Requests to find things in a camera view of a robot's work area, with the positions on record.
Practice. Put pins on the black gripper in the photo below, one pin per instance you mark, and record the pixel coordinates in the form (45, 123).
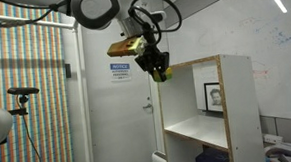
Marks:
(149, 59)

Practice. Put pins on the yellow and green block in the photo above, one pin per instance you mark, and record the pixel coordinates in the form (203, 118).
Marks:
(168, 74)

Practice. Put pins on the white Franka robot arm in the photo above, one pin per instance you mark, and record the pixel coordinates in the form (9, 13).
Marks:
(96, 8)

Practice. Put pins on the white wooden cabinet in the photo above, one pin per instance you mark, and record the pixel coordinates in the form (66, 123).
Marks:
(240, 112)

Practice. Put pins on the blue notice sign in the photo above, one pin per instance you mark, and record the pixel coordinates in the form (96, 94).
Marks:
(120, 71)

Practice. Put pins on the framed portrait picture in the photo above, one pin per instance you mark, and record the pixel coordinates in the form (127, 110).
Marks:
(213, 97)

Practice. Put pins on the white door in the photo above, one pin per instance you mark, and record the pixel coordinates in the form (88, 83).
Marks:
(121, 125)

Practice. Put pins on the long white upright pipe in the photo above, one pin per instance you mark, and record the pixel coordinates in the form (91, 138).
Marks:
(83, 101)

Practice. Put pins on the white rounded machine part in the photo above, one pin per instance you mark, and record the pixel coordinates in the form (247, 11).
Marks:
(158, 161)

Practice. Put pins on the dark blue box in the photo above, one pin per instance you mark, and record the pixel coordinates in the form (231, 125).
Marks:
(212, 158)

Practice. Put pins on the whiteboard with scribbles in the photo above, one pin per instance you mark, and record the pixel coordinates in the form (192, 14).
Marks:
(271, 57)

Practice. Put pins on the colourful striped backdrop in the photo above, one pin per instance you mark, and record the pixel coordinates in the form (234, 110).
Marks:
(36, 96)

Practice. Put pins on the white horizontal overhead pipe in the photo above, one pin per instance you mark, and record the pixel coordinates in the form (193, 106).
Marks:
(22, 20)

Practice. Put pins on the white and red equipment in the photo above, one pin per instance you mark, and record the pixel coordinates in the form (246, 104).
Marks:
(286, 148)

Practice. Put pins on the tan wrist camera box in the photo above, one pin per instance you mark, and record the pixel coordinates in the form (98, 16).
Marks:
(123, 48)

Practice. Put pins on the small black wall box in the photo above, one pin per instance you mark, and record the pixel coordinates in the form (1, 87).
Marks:
(68, 70)

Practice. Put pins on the black camera on stand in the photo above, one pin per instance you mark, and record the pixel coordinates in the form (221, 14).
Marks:
(22, 91)

